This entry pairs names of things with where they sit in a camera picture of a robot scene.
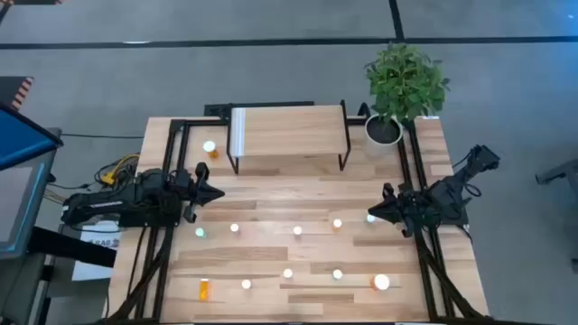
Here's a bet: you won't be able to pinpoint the white paper sheet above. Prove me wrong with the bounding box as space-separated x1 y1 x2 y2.
71 219 123 282

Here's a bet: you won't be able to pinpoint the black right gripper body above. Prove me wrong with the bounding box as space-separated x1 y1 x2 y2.
382 182 428 238

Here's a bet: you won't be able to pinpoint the wooden shelf black metal legs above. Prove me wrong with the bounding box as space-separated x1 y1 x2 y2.
225 98 352 175

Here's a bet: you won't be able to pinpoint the grey chair base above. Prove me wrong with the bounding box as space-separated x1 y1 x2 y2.
535 157 578 187

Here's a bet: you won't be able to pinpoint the hazard striped floor mat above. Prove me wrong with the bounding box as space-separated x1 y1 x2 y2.
0 0 64 6
0 75 35 112

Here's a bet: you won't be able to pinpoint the green plant in white pot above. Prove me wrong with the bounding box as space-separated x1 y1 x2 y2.
363 42 452 158

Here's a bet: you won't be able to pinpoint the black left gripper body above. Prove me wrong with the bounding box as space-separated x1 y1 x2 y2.
173 162 210 225

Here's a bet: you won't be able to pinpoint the wide orange capsule bottle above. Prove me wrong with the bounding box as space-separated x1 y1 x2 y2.
369 273 391 293

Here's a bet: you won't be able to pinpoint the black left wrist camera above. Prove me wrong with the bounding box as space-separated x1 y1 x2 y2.
174 167 197 187

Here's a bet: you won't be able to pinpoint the black aluminium table frame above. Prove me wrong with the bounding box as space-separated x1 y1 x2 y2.
104 116 493 325

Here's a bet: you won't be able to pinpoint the thin black floor cable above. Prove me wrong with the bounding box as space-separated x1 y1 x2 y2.
60 132 146 140

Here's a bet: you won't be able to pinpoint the blue screen computer monitor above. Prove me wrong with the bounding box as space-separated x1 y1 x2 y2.
0 102 63 172

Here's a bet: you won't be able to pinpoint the grey equipment cart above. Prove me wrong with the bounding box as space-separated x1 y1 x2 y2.
0 128 62 325

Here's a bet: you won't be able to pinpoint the large orange pill bottle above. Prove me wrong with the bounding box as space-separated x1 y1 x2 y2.
201 139 220 161

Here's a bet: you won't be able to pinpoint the black cart beam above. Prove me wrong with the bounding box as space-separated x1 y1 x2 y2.
26 225 117 268

